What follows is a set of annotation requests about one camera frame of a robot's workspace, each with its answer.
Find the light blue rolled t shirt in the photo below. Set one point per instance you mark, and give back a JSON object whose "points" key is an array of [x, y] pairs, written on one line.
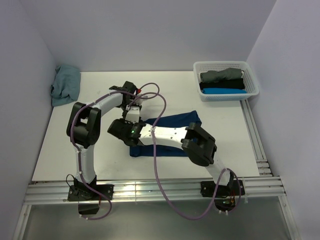
{"points": [[223, 91]]}

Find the grey rolled t shirt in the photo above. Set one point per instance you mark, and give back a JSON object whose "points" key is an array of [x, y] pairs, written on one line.
{"points": [[223, 75]]}

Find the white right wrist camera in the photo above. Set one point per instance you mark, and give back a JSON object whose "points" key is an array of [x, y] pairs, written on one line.
{"points": [[132, 114]]}

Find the black rolled t shirt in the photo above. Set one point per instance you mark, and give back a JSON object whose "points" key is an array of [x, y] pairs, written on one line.
{"points": [[228, 84]]}

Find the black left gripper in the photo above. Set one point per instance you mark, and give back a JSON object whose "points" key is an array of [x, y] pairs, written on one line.
{"points": [[138, 105]]}

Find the dark blue t shirt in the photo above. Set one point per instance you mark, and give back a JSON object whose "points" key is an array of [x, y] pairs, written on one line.
{"points": [[171, 121]]}

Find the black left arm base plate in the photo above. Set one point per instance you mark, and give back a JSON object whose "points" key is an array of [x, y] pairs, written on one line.
{"points": [[89, 201]]}

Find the pale teal t shirt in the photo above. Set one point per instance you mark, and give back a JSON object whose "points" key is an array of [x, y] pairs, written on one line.
{"points": [[65, 88]]}

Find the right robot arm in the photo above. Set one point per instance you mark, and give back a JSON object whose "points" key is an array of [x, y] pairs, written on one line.
{"points": [[198, 145]]}

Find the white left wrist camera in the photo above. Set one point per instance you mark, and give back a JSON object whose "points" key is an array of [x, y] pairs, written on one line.
{"points": [[140, 98]]}

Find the aluminium frame rail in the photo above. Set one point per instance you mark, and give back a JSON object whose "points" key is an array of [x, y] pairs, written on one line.
{"points": [[266, 185]]}

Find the white plastic basket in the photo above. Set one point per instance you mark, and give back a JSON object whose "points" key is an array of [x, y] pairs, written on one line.
{"points": [[251, 84]]}

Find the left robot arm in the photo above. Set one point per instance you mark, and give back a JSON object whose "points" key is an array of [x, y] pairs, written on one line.
{"points": [[84, 128]]}

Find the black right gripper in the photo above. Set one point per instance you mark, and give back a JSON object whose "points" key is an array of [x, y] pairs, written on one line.
{"points": [[126, 122]]}

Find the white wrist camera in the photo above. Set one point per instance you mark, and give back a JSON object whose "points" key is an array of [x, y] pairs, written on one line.
{"points": [[140, 98], [132, 114]]}

